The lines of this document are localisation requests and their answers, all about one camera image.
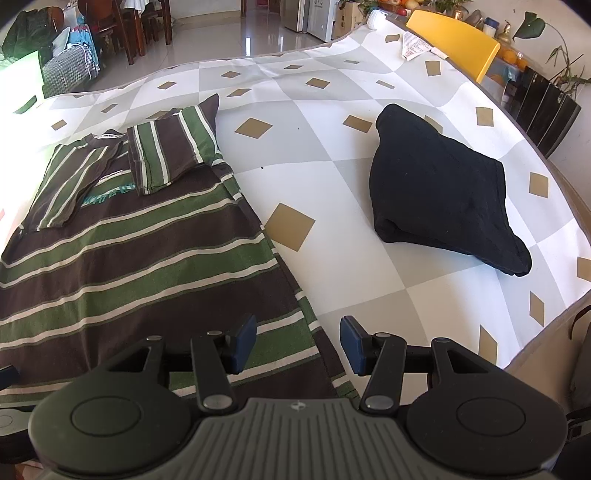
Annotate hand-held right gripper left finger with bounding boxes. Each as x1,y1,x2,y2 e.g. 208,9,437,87
107,314,258,414

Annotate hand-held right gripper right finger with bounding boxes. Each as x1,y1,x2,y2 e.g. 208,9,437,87
340,316,488,413

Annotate green brown striped t-shirt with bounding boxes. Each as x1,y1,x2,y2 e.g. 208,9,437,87
0,93,361,402

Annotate black folded garment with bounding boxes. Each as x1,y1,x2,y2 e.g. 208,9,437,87
369,104,533,278

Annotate green plastic stool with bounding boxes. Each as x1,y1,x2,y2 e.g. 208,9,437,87
0,50,47,121

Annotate black slatted panel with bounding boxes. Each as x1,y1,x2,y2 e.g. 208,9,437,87
500,65,583,158

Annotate paper receipt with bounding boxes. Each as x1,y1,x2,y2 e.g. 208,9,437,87
398,31,438,62

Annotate yellow board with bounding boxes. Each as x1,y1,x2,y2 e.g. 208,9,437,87
405,9,502,85

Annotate white freezer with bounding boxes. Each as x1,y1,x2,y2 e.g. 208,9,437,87
304,0,339,42

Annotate cardboard box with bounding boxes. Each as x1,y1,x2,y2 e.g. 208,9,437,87
334,2,366,38

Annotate silver fridge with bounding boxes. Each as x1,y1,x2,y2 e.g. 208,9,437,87
278,0,308,34

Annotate wooden dining chair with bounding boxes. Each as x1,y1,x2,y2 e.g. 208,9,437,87
134,0,175,48
76,0,138,66

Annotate checkered houndstooth bag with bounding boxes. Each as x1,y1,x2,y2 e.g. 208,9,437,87
65,25,101,75

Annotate dark jacket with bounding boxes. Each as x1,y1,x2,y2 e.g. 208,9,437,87
2,7,59,59

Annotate tall leafy plant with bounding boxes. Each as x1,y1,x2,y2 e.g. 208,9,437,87
512,11,591,101

